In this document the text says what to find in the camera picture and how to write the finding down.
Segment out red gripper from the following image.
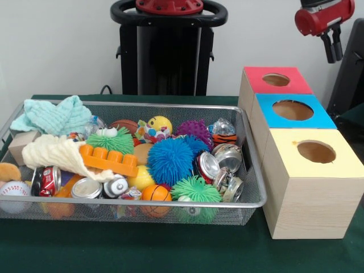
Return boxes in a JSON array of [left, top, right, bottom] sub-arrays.
[[294, 0, 355, 64]]

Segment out wooden box with three holes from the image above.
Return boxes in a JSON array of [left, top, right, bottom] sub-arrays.
[[237, 66, 364, 240]]

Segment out black upright panel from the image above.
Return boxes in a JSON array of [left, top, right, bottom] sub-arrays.
[[326, 18, 364, 114]]

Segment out dark green tablecloth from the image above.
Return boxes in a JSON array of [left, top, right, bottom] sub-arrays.
[[332, 102, 364, 164], [0, 94, 364, 273]]

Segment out purple spiky ball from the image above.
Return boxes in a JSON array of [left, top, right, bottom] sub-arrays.
[[175, 119, 214, 150]]

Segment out yellow smiley ball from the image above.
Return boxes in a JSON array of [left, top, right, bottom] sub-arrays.
[[147, 115, 173, 136]]

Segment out plain green spiky ball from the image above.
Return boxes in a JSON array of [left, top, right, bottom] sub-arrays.
[[169, 175, 222, 203]]

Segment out large blue spiky ball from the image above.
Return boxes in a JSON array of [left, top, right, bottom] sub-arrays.
[[147, 138, 195, 187]]

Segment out small orange basketball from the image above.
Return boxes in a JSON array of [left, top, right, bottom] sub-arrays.
[[140, 184, 173, 218]]

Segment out green spiky ball with eyes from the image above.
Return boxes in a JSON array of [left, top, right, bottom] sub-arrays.
[[86, 126, 135, 156]]

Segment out orange toy building block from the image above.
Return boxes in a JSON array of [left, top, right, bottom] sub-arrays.
[[78, 144, 139, 177]]

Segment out light blue knitted cloth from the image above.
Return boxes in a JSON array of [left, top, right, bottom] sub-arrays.
[[10, 95, 93, 137]]

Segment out cream knitted cloth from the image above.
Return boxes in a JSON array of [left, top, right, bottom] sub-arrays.
[[21, 134, 116, 183]]

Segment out white baseball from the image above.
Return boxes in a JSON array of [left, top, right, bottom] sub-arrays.
[[0, 181, 31, 214]]

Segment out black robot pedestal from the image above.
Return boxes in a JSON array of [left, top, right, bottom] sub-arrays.
[[110, 0, 228, 96]]

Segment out wire mesh bin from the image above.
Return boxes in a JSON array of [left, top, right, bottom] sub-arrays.
[[0, 100, 267, 227]]

